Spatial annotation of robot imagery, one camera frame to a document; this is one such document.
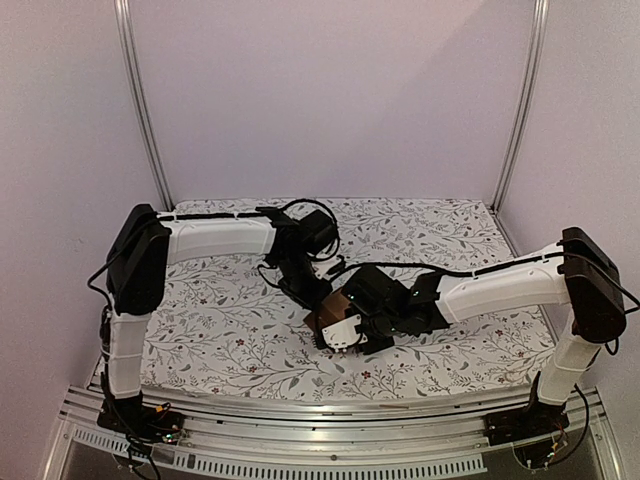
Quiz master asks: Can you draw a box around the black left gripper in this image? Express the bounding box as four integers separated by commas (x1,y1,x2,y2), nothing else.
275,254,334,313

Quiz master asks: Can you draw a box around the brown cardboard box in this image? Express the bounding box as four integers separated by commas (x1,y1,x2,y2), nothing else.
304,290,356,342

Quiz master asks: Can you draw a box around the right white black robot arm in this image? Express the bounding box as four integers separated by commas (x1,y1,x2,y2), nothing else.
340,227,631,436

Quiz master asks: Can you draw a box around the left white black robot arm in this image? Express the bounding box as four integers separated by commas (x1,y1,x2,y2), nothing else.
98,204,344,434

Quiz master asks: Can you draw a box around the floral patterned table mat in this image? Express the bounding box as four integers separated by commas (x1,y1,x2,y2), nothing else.
97,197,559,402

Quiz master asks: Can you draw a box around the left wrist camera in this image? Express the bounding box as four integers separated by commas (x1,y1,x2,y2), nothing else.
311,255,346,280

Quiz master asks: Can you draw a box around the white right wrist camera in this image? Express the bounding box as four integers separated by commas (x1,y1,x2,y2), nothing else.
314,314,368,352

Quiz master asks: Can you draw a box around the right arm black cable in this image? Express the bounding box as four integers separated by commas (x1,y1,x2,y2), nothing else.
329,261,566,301

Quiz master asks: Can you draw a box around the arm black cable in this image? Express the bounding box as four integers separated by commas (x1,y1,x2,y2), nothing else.
279,198,341,266
329,261,566,301

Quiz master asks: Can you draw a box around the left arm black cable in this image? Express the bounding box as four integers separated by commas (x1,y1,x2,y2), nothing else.
279,198,341,266

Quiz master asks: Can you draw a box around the aluminium front rail frame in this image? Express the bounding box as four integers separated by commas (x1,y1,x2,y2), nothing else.
42,383,626,480

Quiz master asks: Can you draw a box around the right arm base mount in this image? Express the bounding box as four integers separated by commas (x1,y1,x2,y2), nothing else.
482,373,570,446

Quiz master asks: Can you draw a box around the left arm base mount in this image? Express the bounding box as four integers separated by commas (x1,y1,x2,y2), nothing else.
97,393,185,444

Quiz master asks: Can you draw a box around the left aluminium corner post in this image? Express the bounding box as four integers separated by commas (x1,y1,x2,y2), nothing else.
113,0,175,210

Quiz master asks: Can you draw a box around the aluminium corner post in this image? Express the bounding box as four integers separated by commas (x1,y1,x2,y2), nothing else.
490,0,550,216
113,0,175,210

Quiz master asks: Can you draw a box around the right aluminium corner post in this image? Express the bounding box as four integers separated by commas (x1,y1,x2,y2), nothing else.
490,0,550,216

